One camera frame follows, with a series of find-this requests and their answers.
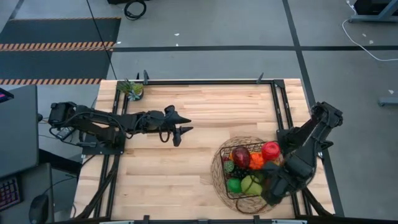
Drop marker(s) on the black edge clamp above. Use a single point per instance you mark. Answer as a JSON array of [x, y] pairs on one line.
[[145, 219]]

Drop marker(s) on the red apple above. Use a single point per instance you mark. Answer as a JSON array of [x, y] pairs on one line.
[[270, 151]]

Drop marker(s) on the grey computer monitor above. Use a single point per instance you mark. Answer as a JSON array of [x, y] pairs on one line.
[[18, 130]]

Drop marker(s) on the black hazard-striped floor mat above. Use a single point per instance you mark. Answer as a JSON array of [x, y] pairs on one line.
[[56, 31]]

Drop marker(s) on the grey desk leg frame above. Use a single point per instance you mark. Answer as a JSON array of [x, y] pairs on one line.
[[370, 19]]

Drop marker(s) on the black computer mouse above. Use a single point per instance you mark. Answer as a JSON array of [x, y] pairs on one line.
[[38, 208]]

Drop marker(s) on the grey table clamp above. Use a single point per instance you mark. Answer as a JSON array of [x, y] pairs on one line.
[[260, 77], [145, 77]]

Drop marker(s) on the green pear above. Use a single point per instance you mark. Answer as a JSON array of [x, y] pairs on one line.
[[251, 186]]

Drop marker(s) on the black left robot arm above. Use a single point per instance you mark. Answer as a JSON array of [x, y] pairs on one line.
[[102, 119]]

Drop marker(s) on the black cabinet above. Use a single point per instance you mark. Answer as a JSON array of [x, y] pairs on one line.
[[367, 6]]

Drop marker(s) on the bright green oval fruit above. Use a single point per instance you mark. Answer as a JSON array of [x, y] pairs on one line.
[[234, 186]]

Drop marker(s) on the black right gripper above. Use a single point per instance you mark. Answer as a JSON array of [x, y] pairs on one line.
[[276, 188]]

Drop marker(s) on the dark grey desk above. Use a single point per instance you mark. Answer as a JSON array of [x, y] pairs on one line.
[[34, 183]]

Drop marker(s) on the grey furniture foot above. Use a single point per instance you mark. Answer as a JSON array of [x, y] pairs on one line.
[[388, 101]]

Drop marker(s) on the bumpy orange pumpkin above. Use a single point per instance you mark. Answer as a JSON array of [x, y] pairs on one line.
[[256, 161]]

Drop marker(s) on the small lit screen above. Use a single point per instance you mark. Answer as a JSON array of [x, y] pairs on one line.
[[4, 96]]

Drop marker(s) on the round woven placemat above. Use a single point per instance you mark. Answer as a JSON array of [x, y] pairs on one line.
[[216, 174]]

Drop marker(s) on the large dark red fruit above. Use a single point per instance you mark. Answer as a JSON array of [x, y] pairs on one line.
[[241, 157]]

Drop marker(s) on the potted succulent plant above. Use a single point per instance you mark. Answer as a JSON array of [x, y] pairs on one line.
[[133, 91]]

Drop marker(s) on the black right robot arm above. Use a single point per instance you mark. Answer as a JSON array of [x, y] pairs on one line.
[[311, 130]]

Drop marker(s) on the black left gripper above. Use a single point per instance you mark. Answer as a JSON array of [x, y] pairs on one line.
[[158, 121]]

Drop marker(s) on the backlit keyboard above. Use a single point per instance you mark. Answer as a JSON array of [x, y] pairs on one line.
[[9, 193]]

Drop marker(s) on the black power adapter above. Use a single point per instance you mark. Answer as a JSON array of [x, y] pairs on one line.
[[63, 133]]

